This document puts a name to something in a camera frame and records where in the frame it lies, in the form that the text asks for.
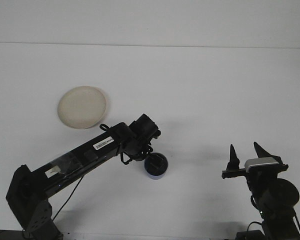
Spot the pale blue cup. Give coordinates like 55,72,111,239
144,152,169,181

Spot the pale round plate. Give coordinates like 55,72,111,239
56,85,110,130

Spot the dark base platform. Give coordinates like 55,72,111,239
0,228,25,240

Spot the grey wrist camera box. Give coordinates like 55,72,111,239
244,157,281,173

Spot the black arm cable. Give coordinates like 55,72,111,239
246,214,300,240
51,123,135,222

